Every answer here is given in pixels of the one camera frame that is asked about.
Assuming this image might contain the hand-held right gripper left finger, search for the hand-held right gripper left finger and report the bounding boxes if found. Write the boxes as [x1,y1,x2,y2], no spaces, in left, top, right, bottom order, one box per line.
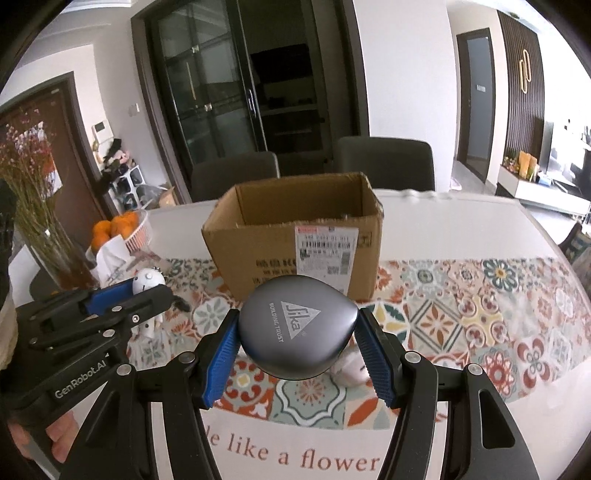
[60,308,241,480]

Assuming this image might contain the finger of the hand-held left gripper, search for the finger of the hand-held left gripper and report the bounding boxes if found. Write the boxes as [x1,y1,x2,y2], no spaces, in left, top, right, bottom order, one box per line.
[18,279,137,333]
[30,285,174,354]

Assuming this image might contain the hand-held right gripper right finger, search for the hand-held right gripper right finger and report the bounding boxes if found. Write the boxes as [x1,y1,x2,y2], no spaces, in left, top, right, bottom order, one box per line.
[355,307,539,480]

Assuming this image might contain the white figure toy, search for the white figure toy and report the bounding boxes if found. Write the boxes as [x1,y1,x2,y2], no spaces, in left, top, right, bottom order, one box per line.
[131,268,191,340]

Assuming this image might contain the grey wireless mouse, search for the grey wireless mouse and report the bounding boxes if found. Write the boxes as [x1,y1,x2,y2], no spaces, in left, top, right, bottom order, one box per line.
[238,273,360,380]

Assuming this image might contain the person's left hand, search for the person's left hand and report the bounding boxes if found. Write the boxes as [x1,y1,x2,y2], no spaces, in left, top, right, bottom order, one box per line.
[8,408,77,464]

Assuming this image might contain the pink round device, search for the pink round device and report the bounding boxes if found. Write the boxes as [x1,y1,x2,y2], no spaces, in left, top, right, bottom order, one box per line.
[331,350,374,386]

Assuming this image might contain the glass vase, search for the glass vase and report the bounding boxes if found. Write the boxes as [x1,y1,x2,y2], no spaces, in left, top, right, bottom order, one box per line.
[30,226,100,289]

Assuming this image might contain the white fruit bowl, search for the white fruit bowl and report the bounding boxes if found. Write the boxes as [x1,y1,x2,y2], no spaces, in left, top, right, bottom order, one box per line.
[122,210,152,254]

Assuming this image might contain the patterned table runner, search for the patterned table runner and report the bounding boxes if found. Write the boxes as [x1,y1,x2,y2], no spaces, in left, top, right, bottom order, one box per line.
[127,256,591,432]

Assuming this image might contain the grey bag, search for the grey bag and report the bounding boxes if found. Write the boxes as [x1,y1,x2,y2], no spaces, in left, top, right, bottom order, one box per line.
[136,185,162,210]

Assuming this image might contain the white storage rack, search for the white storage rack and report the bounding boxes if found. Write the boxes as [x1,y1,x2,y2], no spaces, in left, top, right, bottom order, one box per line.
[112,165,143,208]

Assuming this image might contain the dried flower bouquet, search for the dried flower bouquet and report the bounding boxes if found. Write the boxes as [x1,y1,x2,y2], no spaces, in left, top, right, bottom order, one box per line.
[0,104,63,259]

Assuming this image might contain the brown wooden door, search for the brown wooden door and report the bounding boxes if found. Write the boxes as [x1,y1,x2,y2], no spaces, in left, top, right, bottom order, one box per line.
[0,71,116,222]

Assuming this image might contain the plush toys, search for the plush toys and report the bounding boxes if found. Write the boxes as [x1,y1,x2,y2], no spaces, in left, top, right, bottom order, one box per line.
[97,137,132,176]

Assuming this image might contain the grey dining chair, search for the grey dining chair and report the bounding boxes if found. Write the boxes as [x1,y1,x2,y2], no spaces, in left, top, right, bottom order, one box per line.
[333,137,436,192]
[191,151,281,201]

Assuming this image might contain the dark glass sliding door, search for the dark glass sliding door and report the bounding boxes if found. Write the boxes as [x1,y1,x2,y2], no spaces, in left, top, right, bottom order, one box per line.
[130,0,370,199]

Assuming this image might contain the chair with patterned cushion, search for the chair with patterned cushion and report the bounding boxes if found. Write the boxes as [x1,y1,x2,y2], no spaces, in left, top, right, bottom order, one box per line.
[556,222,591,266]

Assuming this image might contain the white media console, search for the white media console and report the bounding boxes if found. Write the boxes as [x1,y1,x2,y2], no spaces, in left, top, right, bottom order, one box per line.
[498,165,591,217]

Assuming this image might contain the yellow paper bag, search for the yellow paper bag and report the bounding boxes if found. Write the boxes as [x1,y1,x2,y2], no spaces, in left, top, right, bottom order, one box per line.
[517,151,539,181]

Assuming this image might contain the dark hallway door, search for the dark hallway door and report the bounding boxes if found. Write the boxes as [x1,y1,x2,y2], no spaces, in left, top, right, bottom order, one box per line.
[456,28,497,183]

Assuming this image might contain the television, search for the television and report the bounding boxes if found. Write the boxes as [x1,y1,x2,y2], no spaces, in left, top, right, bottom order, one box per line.
[542,121,591,180]

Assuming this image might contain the dark slatted wall panel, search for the dark slatted wall panel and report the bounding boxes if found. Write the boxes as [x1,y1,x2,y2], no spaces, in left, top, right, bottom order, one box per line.
[498,10,546,169]

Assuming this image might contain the gold wall ornament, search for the gold wall ornament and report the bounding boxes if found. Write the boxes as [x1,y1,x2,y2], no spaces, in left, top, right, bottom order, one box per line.
[517,46,532,95]

